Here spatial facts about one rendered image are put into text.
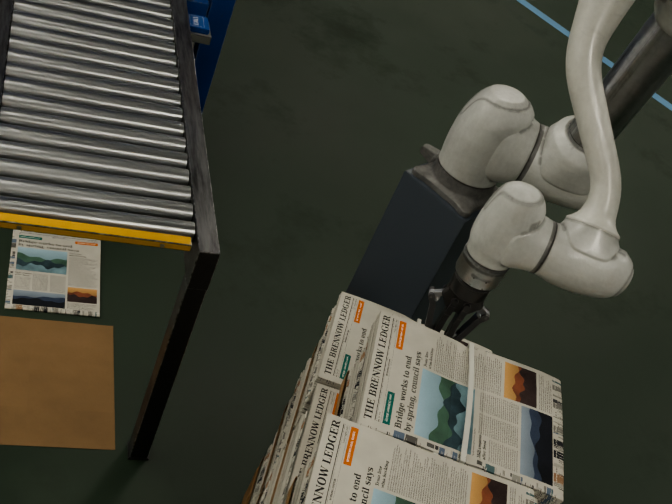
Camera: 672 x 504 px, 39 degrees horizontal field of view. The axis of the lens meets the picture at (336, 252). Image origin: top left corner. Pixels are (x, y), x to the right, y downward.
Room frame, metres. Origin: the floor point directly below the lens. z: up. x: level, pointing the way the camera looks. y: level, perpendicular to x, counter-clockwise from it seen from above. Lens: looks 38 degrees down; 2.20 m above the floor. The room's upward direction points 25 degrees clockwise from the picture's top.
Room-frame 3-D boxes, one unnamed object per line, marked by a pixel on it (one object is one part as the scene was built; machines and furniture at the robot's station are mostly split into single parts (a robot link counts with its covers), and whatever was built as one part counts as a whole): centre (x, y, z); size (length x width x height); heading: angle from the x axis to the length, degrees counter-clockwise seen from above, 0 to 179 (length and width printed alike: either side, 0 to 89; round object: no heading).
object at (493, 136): (1.98, -0.21, 1.17); 0.18 x 0.16 x 0.22; 92
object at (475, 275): (1.44, -0.26, 1.19); 0.09 x 0.09 x 0.06
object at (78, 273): (2.12, 0.79, 0.00); 0.37 x 0.28 x 0.01; 27
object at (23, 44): (2.15, 0.81, 0.77); 0.47 x 0.05 x 0.05; 117
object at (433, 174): (1.99, -0.19, 1.03); 0.22 x 0.18 x 0.06; 61
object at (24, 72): (2.03, 0.75, 0.77); 0.47 x 0.05 x 0.05; 117
